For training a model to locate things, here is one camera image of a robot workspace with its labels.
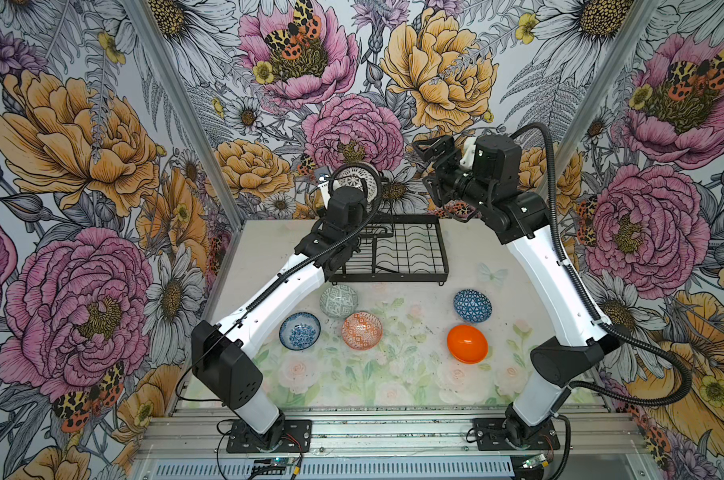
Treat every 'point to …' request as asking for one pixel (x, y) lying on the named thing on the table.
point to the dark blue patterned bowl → (472, 306)
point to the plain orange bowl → (468, 344)
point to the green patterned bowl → (338, 301)
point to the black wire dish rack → (398, 248)
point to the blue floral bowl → (300, 331)
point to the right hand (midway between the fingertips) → (413, 168)
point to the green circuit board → (276, 461)
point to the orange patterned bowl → (362, 330)
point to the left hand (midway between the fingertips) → (342, 198)
